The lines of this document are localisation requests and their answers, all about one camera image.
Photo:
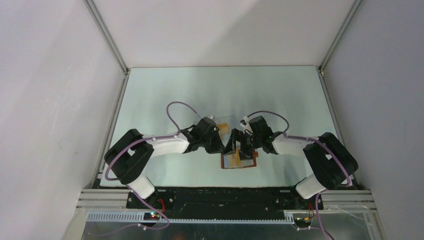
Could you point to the small circuit board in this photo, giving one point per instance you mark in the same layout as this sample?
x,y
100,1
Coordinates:
x,y
304,220
151,216

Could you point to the gold VIP credit card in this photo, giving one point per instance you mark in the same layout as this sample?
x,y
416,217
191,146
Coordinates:
x,y
234,160

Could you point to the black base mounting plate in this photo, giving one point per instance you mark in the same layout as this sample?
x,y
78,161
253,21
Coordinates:
x,y
230,203

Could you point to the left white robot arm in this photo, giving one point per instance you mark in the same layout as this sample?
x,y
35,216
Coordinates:
x,y
128,157

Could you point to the aluminium frame post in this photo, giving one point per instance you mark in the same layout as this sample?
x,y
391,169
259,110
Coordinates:
x,y
339,35
106,34

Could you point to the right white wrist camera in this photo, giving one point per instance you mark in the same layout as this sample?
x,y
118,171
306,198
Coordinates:
x,y
244,123

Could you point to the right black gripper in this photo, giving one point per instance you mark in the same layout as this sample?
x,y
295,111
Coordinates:
x,y
231,147

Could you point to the right small circuit board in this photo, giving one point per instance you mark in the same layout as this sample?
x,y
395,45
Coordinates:
x,y
304,220

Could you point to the grey slotted cable duct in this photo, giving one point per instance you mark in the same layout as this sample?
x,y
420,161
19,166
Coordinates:
x,y
142,217

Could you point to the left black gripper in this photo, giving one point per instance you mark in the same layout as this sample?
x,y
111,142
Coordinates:
x,y
218,146

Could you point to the left small circuit board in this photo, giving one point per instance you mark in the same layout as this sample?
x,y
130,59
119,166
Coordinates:
x,y
151,216

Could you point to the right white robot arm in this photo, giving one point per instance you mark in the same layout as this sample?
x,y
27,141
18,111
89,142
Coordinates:
x,y
331,163

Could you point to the brown leather card holder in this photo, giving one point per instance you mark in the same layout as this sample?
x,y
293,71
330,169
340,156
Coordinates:
x,y
245,162

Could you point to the right aluminium frame post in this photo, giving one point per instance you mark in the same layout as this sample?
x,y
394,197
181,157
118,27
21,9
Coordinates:
x,y
339,35

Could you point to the left aluminium frame post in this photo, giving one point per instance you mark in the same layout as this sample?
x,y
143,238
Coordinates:
x,y
106,34

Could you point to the clear plastic card box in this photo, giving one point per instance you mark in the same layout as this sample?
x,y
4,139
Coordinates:
x,y
230,119

